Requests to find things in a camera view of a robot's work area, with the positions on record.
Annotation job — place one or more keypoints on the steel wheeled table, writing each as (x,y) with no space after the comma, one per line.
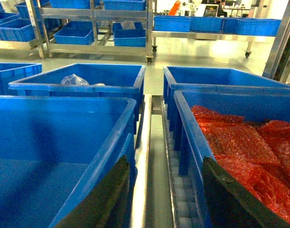
(215,36)

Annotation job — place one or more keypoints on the blue crate on cart left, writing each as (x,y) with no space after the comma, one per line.
(76,33)

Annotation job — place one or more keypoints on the blue crate far right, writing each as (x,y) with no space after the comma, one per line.
(214,79)

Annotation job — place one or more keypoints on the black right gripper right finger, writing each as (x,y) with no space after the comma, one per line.
(230,205)

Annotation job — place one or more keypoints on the blue crate on left rack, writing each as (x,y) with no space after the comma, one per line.
(20,30)

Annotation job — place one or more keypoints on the blue crate far left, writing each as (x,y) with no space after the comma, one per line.
(10,72)

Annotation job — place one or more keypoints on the steel wheeled shelf cart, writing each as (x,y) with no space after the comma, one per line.
(101,14)

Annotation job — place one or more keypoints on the blue crate on cart right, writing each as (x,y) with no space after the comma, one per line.
(129,34)

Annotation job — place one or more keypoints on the steel roller shelf rack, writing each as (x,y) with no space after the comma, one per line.
(163,197)

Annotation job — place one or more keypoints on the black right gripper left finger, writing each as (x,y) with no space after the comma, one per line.
(105,206)

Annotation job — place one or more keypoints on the clear plastic bag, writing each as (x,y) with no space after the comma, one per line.
(73,79)

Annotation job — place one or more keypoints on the blue crate with clear bag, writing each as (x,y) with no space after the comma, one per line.
(104,80)

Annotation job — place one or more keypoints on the blue crate with red bags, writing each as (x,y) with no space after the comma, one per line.
(194,147)

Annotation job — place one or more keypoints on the blue crate on cart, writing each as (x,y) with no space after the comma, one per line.
(129,34)
(76,33)

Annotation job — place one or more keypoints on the red plastic bags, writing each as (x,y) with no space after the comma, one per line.
(257,156)

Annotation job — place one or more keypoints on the large blue plastic crate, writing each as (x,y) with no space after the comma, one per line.
(55,150)

